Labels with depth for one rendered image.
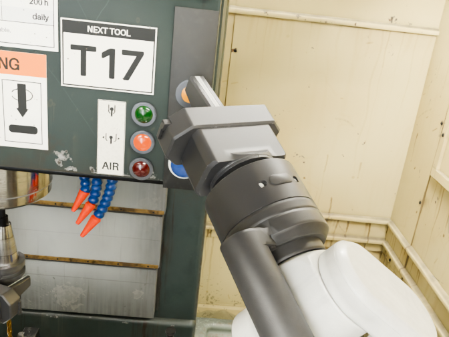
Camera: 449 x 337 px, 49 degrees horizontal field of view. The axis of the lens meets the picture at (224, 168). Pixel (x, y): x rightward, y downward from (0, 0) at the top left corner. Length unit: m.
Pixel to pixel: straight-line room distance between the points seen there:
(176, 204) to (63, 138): 0.79
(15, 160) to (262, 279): 0.35
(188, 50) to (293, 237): 0.24
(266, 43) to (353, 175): 0.54
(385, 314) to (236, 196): 0.14
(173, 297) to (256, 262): 1.13
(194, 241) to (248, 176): 0.98
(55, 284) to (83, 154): 0.93
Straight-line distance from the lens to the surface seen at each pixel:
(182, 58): 0.53
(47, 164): 0.59
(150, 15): 0.53
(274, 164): 0.42
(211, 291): 1.90
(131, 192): 1.28
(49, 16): 0.55
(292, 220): 0.39
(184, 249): 1.39
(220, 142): 0.44
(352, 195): 1.77
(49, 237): 1.40
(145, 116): 0.54
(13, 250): 0.91
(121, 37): 0.54
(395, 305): 0.39
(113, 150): 0.57
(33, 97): 0.57
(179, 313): 1.51
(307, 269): 0.37
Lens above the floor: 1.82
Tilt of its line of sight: 21 degrees down
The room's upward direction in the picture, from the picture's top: 7 degrees clockwise
